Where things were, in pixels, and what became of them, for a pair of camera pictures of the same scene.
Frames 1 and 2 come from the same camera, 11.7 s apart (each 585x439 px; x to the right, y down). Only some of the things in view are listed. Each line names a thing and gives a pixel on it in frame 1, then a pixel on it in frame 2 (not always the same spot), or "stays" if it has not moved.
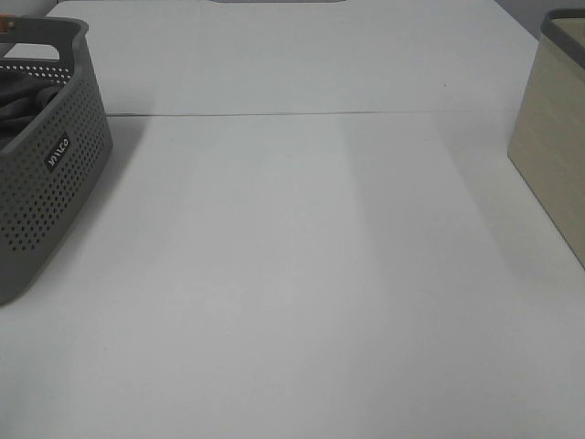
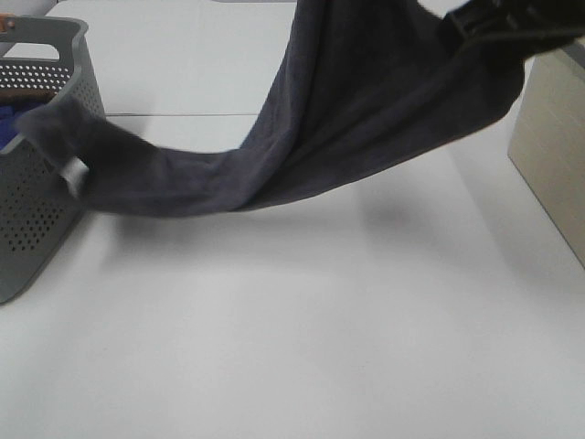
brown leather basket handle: (4, 22) stays
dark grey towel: (22, 97) to (362, 82)
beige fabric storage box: (547, 140) stays
